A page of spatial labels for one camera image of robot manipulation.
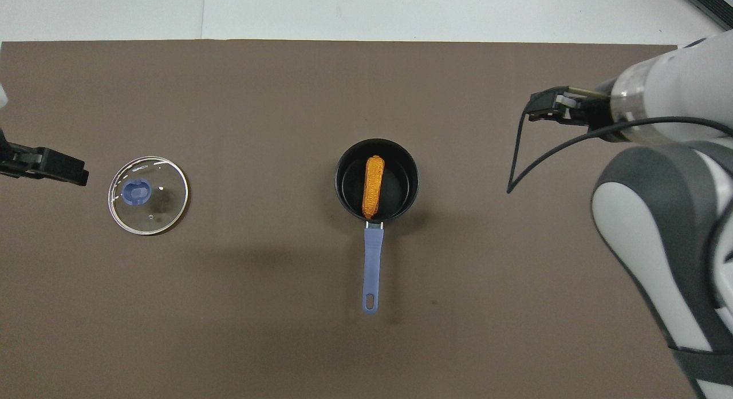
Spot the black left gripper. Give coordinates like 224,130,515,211
0,129,90,187

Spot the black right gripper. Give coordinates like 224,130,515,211
527,88,614,138

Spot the glass lid with purple knob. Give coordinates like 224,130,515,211
108,156,190,236

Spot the yellow corn cob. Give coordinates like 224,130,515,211
362,155,386,220

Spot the grey ribbed device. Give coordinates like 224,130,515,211
680,0,733,31

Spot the brown table mat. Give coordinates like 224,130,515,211
0,40,704,399

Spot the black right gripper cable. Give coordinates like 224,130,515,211
506,88,733,195

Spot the dark pot with purple handle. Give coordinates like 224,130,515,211
335,138,420,315

